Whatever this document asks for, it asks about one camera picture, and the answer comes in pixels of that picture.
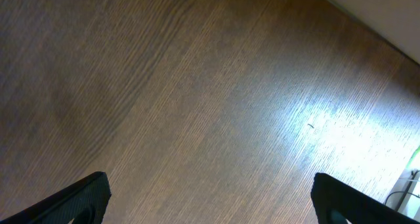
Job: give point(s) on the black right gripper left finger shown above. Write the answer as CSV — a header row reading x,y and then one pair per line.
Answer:
x,y
82,202

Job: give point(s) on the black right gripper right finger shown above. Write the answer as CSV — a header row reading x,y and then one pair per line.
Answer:
x,y
336,202

